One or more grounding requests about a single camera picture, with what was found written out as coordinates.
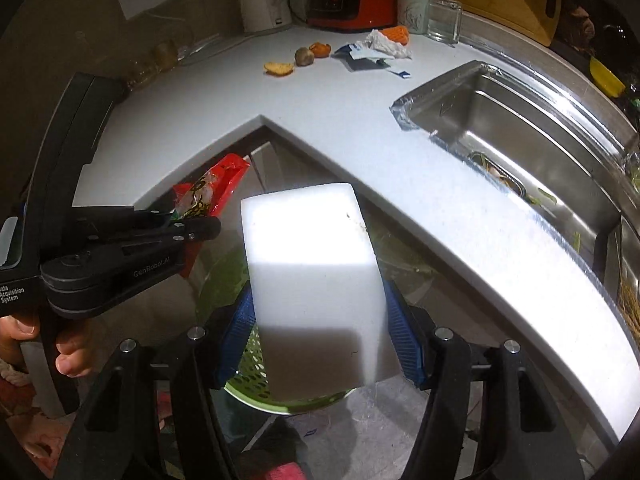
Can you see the stainless steel sink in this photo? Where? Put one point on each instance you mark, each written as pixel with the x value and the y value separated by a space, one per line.
pixel 572 173

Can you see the orange foam fruit net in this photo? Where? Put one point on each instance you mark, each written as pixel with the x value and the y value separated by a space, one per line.
pixel 399 34

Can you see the red snack wrapper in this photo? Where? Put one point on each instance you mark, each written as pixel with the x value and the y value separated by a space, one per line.
pixel 210 197

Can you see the clear glass pitcher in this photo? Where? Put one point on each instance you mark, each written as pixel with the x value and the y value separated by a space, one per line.
pixel 444 19

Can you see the straw pot brush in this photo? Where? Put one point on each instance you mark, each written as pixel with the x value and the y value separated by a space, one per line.
pixel 628 305

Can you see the white ceramic cup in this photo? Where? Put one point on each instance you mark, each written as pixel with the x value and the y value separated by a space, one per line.
pixel 413 14

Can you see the green plastic trash basket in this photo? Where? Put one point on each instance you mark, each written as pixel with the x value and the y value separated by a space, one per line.
pixel 217 277

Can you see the small blue packet scrap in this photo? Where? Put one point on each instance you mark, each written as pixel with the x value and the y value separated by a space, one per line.
pixel 403 74

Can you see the crumpled white tissue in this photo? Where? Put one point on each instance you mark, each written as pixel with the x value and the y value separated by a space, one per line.
pixel 377 41

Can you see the orange peel slice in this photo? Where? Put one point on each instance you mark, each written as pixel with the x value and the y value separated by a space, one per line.
pixel 279 69

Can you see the white sponge block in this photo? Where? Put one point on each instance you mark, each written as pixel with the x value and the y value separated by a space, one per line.
pixel 318 294

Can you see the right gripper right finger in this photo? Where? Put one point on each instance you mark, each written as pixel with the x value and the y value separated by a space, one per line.
pixel 522 434

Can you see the blue white torn packet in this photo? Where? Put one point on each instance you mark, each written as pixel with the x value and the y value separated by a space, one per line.
pixel 355 59

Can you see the yellow bowl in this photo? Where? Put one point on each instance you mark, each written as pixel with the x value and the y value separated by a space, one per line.
pixel 605 80

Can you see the brown taro root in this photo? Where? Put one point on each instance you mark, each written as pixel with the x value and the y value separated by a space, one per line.
pixel 304 57

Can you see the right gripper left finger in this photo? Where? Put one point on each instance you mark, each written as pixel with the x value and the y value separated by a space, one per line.
pixel 116 432

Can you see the person left hand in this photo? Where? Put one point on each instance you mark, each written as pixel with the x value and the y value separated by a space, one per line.
pixel 72 348

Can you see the metal food container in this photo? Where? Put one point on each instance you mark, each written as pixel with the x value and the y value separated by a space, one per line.
pixel 498 173

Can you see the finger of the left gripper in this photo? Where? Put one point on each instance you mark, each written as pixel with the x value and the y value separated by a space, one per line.
pixel 140 235

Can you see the orange peel cup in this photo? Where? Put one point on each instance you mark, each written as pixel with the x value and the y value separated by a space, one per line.
pixel 320 50

